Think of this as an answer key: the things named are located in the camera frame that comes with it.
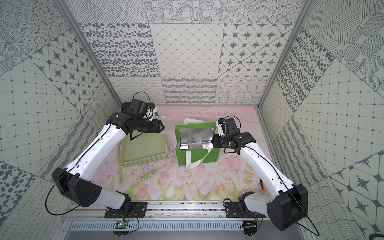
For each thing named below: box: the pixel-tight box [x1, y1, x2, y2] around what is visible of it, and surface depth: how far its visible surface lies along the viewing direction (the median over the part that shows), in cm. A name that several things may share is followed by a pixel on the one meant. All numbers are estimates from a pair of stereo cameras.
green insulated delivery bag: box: [175, 118, 221, 169], surface depth 80 cm
